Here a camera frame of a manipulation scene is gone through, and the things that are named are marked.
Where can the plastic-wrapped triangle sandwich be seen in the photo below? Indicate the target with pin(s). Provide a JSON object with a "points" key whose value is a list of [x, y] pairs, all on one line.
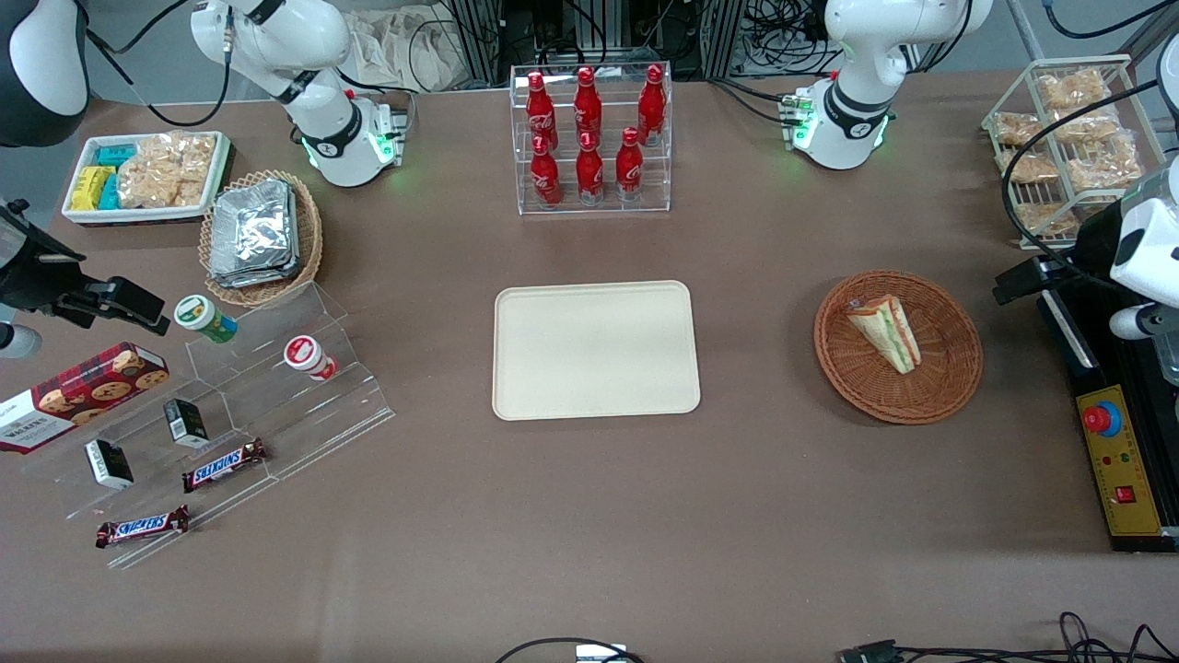
{"points": [[889, 333]]}

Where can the oval wicker basket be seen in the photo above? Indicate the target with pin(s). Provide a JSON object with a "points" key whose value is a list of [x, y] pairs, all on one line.
{"points": [[309, 235]]}

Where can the red cola bottle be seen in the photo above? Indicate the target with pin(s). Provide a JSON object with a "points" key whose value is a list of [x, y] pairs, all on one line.
{"points": [[629, 166], [589, 170], [545, 175], [541, 112], [652, 103], [587, 106]]}

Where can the large clear snack bag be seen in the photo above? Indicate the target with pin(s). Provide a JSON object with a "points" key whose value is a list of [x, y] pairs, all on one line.
{"points": [[166, 170]]}

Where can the green-lidded snack cup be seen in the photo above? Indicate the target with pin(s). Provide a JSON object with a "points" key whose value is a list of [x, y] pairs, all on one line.
{"points": [[203, 318]]}

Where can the clear acrylic bottle rack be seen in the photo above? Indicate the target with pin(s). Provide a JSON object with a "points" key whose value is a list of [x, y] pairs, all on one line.
{"points": [[608, 204]]}

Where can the red emergency stop button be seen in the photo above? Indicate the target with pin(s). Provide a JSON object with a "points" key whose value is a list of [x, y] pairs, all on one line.
{"points": [[1099, 420]]}

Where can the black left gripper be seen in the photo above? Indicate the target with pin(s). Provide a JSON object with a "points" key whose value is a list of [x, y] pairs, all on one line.
{"points": [[1090, 241]]}

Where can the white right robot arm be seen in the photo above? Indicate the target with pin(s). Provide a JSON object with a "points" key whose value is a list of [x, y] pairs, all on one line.
{"points": [[313, 55]]}

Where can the small white device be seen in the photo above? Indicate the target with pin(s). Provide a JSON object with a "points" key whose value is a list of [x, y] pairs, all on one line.
{"points": [[601, 654]]}

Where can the beige plastic tray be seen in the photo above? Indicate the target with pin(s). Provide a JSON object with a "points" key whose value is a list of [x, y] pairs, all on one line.
{"points": [[594, 350]]}

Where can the red tartan cookie box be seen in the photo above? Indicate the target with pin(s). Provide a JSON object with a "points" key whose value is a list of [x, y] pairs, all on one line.
{"points": [[83, 396]]}

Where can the silver foil pack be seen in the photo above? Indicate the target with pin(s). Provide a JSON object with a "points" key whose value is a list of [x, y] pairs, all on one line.
{"points": [[253, 226], [253, 274]]}

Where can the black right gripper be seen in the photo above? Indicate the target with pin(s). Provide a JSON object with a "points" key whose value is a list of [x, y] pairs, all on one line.
{"points": [[37, 274]]}

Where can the aluminium equipment frame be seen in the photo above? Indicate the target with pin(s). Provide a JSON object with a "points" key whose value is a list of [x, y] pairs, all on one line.
{"points": [[479, 37]]}

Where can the teal snack packet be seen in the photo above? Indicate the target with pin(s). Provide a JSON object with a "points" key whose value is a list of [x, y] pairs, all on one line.
{"points": [[116, 155], [110, 193]]}

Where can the crumpled beige cloth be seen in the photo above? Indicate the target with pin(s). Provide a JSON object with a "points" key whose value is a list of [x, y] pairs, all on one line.
{"points": [[405, 51]]}

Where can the brown Snickers bar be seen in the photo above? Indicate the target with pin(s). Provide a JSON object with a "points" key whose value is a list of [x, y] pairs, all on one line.
{"points": [[141, 527], [224, 466]]}

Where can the clear bag of snacks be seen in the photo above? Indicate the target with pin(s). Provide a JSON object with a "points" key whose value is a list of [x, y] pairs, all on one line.
{"points": [[1017, 128], [1105, 168], [1032, 168], [1087, 125], [1071, 89], [1043, 217]]}

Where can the red-lidded snack cup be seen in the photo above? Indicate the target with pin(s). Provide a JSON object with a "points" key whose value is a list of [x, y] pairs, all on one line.
{"points": [[307, 356]]}

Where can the yellow snack packet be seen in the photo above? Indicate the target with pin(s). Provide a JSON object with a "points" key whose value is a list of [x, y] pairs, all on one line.
{"points": [[90, 187]]}

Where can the clear acrylic step stand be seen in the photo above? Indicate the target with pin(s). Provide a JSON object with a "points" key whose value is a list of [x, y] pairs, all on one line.
{"points": [[147, 465], [304, 414]]}

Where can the small black box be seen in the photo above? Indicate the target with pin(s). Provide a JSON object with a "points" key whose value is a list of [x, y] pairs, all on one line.
{"points": [[109, 463], [186, 423]]}

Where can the white rectangular bin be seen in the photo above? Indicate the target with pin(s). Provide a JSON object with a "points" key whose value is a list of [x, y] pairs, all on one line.
{"points": [[138, 215]]}

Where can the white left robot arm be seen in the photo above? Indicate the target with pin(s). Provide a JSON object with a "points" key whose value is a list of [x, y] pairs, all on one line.
{"points": [[866, 55]]}

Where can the grey metal plate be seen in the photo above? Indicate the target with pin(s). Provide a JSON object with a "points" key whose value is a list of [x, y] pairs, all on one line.
{"points": [[1170, 359]]}

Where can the black yellow control box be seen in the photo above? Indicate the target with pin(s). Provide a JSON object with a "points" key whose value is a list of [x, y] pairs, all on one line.
{"points": [[1119, 479]]}

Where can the round brown wicker basket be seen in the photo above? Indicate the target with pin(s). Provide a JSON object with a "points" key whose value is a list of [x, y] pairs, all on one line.
{"points": [[949, 368]]}

